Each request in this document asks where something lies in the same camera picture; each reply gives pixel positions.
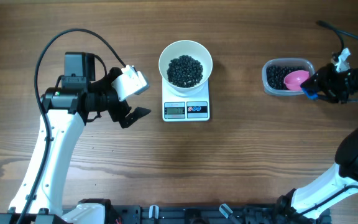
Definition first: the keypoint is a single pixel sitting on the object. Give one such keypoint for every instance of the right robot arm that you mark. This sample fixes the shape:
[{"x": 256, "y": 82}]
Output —
[{"x": 340, "y": 181}]

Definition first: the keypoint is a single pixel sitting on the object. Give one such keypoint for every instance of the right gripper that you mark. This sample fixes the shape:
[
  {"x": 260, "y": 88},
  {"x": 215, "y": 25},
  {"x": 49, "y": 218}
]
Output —
[{"x": 326, "y": 81}]

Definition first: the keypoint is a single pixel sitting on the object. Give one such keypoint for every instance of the white bowl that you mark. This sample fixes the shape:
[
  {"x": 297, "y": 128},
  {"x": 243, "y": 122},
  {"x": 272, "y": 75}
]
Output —
[{"x": 186, "y": 47}]

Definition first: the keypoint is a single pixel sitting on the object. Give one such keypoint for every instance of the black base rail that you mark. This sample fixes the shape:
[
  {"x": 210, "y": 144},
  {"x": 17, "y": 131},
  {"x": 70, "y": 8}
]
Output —
[{"x": 197, "y": 214}]

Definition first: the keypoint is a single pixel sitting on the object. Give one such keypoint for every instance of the clear plastic container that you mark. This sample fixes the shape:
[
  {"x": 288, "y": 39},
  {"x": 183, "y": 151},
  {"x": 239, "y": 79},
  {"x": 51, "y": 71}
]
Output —
[{"x": 286, "y": 62}]

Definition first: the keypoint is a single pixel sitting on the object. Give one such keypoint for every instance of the black beans in bowl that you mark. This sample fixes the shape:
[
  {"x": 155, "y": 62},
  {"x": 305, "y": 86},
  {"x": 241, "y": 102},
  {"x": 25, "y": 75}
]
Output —
[{"x": 184, "y": 71}]

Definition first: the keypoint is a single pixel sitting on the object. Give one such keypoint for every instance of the white digital kitchen scale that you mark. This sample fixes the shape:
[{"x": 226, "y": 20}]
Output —
[{"x": 192, "y": 105}]

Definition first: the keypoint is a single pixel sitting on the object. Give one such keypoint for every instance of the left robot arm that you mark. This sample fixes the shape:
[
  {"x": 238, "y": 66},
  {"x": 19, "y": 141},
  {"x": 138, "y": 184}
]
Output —
[{"x": 66, "y": 107}]

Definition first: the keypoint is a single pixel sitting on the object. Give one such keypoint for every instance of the pink scoop blue handle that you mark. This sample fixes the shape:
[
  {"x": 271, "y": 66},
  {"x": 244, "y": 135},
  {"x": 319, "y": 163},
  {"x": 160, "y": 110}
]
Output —
[{"x": 294, "y": 80}]

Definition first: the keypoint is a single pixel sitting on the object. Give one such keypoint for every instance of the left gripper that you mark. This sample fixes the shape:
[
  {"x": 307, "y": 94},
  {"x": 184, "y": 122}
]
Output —
[{"x": 118, "y": 114}]

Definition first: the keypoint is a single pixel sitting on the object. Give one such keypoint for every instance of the black beans in container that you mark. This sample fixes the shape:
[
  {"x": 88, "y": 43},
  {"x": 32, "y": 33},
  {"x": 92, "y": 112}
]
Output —
[{"x": 276, "y": 75}]

